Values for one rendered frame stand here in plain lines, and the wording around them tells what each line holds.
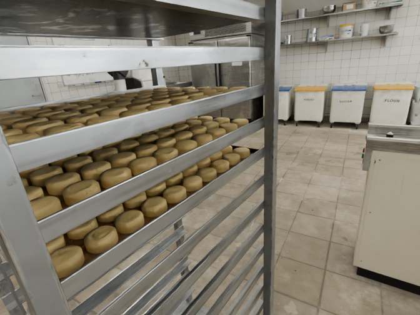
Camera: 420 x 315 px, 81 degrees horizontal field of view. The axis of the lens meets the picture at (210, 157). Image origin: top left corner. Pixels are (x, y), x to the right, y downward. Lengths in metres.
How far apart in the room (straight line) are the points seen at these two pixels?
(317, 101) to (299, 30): 1.54
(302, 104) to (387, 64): 1.57
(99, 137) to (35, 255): 0.15
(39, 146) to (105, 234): 0.19
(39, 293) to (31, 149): 0.15
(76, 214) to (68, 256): 0.10
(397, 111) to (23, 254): 5.12
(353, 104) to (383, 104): 0.44
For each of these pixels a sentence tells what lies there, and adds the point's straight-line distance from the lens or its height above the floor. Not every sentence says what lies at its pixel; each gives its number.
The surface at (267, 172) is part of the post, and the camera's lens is 0.77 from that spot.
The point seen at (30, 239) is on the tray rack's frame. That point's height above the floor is 1.16.
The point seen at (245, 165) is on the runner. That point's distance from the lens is 0.66.
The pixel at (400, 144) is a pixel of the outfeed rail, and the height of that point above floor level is 0.88.
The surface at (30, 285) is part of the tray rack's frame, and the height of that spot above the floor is 1.11.
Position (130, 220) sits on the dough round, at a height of 1.06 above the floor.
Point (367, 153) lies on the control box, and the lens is 1.56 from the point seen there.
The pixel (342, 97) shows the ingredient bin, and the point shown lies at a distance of 5.11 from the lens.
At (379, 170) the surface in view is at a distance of 1.54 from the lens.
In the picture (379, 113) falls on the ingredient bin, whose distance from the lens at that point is 5.18.
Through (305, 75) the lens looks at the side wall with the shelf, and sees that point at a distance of 5.81.
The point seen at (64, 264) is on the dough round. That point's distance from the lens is 0.43.
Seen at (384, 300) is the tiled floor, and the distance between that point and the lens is 1.87.
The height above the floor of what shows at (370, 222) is 0.41.
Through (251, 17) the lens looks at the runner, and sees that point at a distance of 0.65.
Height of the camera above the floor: 1.31
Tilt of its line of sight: 21 degrees down
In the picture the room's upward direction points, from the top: 4 degrees counter-clockwise
